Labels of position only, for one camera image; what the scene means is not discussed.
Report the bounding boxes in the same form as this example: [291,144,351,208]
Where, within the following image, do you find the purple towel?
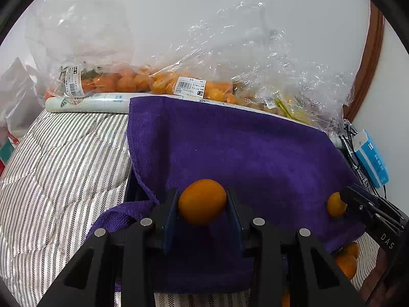
[84,95,366,295]

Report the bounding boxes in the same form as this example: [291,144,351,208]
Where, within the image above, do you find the small round orange tangerine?
[326,192,347,218]

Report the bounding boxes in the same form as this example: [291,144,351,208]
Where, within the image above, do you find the white plastic bag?
[0,57,47,136]

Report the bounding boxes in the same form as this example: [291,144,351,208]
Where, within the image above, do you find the clear plastic bag, yellow fruits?
[224,48,357,136]

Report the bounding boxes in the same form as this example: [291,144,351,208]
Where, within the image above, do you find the blue tissue packet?
[353,129,390,189]

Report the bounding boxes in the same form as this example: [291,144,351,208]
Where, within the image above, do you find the black cable bundle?
[338,121,388,199]

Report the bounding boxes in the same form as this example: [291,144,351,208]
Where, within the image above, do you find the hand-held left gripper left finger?
[38,187,179,307]

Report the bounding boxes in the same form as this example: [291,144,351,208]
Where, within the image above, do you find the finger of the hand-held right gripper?
[339,188,400,232]
[349,184,409,223]

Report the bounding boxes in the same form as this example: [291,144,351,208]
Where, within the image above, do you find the clear plastic bag with tangerines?
[30,0,154,101]

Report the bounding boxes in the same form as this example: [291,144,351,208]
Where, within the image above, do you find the brown wooden frame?
[343,0,386,125]

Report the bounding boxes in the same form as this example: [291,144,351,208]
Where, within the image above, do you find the clear plastic bag with kumquats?
[141,3,288,106]

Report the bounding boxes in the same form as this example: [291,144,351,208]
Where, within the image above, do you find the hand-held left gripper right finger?
[225,188,365,307]

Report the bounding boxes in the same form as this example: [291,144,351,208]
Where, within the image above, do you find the white printed paper roll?
[45,92,345,149]

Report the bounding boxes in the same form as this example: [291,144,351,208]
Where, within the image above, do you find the red green package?
[0,127,21,176]

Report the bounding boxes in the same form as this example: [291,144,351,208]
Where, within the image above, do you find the striped grey white blanket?
[0,104,384,307]

